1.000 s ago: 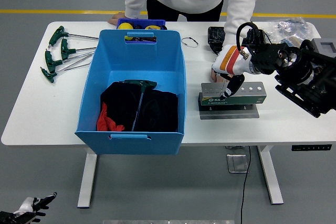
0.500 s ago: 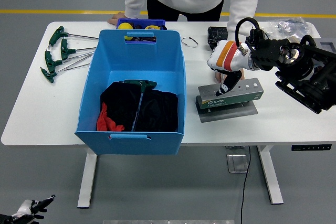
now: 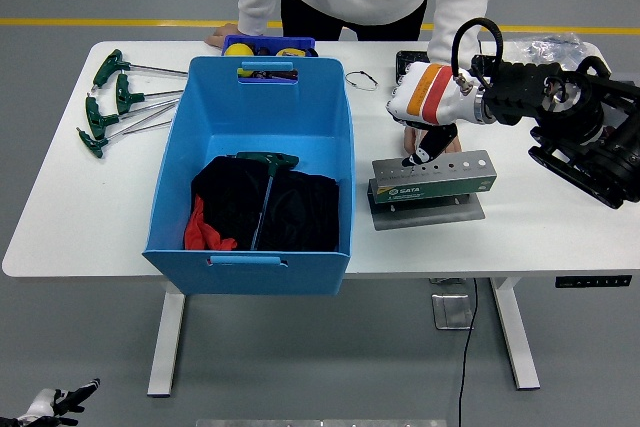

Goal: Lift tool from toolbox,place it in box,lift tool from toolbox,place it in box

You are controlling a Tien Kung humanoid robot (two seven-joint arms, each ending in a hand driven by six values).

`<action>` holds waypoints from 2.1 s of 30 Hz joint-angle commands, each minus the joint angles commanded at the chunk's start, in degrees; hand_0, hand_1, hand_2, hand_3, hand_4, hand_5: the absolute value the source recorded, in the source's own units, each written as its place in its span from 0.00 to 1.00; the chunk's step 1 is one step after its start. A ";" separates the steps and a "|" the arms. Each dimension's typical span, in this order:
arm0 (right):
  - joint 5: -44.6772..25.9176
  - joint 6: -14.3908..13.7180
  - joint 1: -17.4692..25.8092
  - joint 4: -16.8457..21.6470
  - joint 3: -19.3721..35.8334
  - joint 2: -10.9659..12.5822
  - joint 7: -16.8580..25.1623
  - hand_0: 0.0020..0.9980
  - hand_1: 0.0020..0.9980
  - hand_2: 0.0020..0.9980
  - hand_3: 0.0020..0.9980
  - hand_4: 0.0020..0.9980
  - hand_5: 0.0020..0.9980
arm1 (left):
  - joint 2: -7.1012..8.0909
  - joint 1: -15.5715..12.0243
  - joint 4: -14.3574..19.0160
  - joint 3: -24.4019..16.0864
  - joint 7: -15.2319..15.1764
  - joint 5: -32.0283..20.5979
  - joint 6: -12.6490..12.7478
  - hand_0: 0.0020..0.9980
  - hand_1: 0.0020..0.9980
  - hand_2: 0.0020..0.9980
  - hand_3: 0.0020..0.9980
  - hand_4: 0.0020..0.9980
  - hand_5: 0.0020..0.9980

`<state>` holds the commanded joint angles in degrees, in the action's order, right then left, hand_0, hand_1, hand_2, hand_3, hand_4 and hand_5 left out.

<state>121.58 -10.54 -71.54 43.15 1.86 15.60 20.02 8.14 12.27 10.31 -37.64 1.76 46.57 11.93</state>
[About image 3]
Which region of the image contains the person's left hand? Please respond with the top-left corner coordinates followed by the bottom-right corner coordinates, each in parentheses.
top-left (403, 126), bottom-right (427, 155)

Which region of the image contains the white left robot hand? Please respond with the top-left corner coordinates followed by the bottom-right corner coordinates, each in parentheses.
top-left (17, 377), bottom-right (101, 427)

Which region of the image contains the person's right hand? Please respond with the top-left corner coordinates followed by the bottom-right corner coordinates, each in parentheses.
top-left (203, 22), bottom-right (241, 48)

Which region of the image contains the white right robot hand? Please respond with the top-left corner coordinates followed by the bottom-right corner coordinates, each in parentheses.
top-left (384, 61), bottom-right (480, 169)

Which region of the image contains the green grey hex key rack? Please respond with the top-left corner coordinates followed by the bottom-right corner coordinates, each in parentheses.
top-left (367, 149), bottom-right (499, 232)

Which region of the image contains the large green T-handle hex key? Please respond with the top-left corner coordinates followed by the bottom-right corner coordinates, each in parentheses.
top-left (227, 150), bottom-right (301, 252)

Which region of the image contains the large blue storage box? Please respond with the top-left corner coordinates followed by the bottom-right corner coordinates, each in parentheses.
top-left (142, 55), bottom-right (356, 297)

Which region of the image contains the yellow ball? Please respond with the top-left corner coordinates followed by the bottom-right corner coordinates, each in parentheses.
top-left (223, 42), bottom-right (256, 80)

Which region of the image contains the black plastic case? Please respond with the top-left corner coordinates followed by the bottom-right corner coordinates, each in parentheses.
top-left (395, 50), bottom-right (432, 84)

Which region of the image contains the small dark blue bin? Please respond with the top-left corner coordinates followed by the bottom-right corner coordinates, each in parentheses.
top-left (221, 34), bottom-right (317, 59)

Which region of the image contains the white table leg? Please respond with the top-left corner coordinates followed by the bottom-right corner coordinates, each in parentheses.
top-left (489, 277), bottom-right (541, 391)
top-left (147, 279), bottom-right (187, 398)

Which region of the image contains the black and red cloth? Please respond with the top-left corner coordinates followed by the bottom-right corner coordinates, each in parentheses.
top-left (183, 155), bottom-right (341, 253)

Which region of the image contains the clear plastic parts bag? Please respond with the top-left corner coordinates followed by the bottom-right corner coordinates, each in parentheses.
top-left (502, 32), bottom-right (601, 66)

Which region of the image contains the metal floor plate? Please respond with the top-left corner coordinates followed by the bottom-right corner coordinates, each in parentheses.
top-left (431, 293), bottom-right (475, 331)

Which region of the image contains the black table control panel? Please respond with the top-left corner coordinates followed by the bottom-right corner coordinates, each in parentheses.
top-left (554, 275), bottom-right (633, 290)

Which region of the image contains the thin wire loop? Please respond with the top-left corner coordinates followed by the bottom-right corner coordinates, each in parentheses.
top-left (343, 70), bottom-right (380, 94)

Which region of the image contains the black floor cable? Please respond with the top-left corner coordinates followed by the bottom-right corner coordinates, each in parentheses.
top-left (457, 277), bottom-right (479, 427)

